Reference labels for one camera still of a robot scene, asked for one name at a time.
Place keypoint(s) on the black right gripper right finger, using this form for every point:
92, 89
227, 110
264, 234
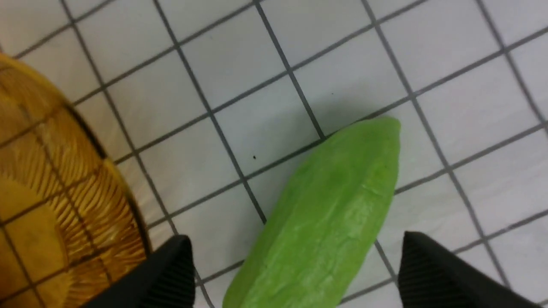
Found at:
430, 276

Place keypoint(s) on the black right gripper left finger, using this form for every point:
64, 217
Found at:
163, 280

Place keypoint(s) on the green cucumber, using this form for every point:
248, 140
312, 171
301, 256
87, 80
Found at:
324, 223

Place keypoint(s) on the amber glass plate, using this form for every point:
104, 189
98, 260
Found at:
70, 226

